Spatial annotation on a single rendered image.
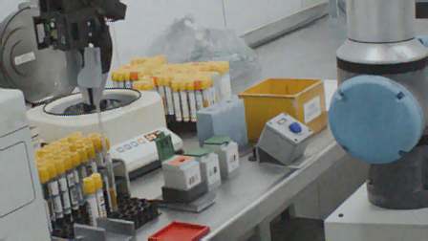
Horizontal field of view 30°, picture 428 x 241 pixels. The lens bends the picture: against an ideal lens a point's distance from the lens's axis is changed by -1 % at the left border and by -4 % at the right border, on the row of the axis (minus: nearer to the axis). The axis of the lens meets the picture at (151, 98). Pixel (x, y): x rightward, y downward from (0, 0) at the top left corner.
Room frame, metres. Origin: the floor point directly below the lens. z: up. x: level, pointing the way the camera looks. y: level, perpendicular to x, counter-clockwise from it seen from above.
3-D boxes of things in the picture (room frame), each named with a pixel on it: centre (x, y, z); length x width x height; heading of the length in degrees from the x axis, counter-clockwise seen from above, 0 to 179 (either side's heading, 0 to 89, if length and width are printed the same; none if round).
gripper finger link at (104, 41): (1.22, 0.07, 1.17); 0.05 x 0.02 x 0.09; 52
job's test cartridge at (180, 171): (1.28, -0.03, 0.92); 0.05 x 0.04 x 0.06; 49
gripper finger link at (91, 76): (1.20, 0.09, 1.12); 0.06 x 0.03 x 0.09; 142
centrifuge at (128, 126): (1.59, 0.11, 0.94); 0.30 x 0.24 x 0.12; 43
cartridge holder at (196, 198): (1.28, -0.03, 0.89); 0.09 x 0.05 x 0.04; 49
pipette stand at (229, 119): (1.51, -0.12, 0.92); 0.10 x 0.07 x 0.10; 137
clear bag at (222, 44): (2.23, -0.21, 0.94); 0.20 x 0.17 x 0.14; 116
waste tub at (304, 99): (1.59, -0.26, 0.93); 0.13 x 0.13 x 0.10; 51
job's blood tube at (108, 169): (1.23, 0.08, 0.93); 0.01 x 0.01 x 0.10; 52
